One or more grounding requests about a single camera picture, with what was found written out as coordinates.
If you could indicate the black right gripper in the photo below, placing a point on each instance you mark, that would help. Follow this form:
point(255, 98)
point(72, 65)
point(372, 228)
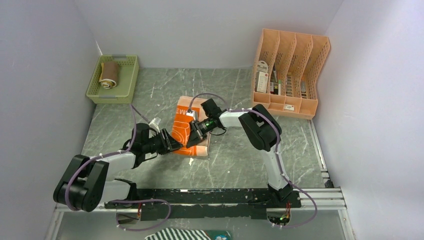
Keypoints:
point(196, 134)

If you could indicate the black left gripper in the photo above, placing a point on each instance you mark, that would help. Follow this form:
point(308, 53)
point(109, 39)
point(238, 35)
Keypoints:
point(169, 144)

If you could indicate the orange and cream towel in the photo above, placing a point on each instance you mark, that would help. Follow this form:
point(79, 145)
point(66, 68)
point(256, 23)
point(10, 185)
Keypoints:
point(181, 131)

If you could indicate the green perforated plastic basket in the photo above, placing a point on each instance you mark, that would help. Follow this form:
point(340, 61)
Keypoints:
point(123, 93)

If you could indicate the yellow brown bear towel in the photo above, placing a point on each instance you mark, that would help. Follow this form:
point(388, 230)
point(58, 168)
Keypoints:
point(109, 76)

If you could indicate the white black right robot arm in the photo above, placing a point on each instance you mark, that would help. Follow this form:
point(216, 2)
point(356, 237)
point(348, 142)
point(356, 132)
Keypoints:
point(262, 131)

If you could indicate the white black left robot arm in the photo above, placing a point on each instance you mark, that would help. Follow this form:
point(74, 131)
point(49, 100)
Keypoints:
point(90, 181)

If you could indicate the white red stationery box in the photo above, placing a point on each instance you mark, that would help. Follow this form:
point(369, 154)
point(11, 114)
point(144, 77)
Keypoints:
point(261, 82)

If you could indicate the black white striped cloth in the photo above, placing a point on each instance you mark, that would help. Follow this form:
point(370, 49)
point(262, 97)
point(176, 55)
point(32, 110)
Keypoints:
point(178, 234)

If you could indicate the white hanging card package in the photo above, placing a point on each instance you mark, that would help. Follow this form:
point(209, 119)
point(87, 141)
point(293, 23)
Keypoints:
point(262, 66)

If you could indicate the teal patterned cloth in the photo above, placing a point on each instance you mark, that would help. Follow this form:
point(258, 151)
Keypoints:
point(218, 234)

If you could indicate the pink plastic file organizer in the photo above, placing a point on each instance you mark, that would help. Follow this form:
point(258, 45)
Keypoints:
point(295, 61)

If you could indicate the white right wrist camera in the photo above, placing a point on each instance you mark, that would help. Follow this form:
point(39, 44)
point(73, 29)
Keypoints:
point(193, 114)

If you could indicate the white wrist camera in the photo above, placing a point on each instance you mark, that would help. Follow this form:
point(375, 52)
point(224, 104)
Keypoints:
point(193, 114)
point(155, 124)

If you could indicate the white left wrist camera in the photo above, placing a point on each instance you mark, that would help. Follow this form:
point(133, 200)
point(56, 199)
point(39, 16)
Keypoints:
point(155, 124)

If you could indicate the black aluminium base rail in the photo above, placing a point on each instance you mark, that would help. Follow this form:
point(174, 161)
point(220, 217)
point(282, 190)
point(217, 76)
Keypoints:
point(255, 203)

